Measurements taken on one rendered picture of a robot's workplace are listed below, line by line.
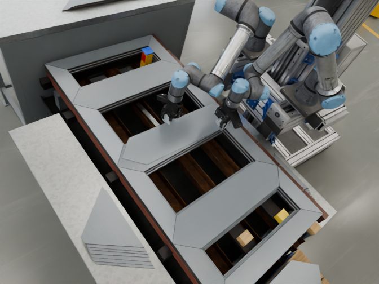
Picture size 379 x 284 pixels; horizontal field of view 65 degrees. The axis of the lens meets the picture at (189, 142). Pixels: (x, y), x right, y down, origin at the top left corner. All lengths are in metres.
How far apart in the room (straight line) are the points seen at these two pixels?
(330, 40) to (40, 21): 1.43
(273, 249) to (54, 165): 1.12
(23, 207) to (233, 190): 1.47
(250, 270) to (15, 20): 1.68
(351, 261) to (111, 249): 2.02
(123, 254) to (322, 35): 1.21
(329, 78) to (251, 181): 0.62
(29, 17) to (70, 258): 1.46
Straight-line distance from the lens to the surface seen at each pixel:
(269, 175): 1.66
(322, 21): 1.37
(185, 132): 1.63
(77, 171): 1.57
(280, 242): 1.52
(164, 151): 1.53
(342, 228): 2.93
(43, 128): 1.74
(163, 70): 1.94
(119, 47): 2.04
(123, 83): 1.81
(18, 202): 2.39
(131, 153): 1.50
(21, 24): 1.86
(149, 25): 2.19
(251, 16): 1.52
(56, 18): 1.89
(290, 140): 2.83
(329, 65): 1.49
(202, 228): 1.39
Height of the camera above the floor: 2.12
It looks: 52 degrees down
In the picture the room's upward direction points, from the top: 22 degrees clockwise
